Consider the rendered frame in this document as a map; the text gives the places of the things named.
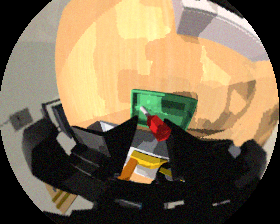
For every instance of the grey ramp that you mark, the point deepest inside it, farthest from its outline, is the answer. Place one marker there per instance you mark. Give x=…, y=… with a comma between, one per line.
x=146, y=143

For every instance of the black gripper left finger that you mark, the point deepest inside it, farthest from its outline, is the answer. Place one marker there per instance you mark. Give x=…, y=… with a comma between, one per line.
x=114, y=143

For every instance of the green tray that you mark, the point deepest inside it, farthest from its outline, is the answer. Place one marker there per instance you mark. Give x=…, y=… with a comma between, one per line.
x=162, y=106
x=177, y=96

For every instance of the small blue trolley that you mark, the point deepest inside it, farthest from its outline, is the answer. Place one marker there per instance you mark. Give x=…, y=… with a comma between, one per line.
x=163, y=175

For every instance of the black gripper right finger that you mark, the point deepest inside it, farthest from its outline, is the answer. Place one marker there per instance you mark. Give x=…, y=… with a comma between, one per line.
x=185, y=150

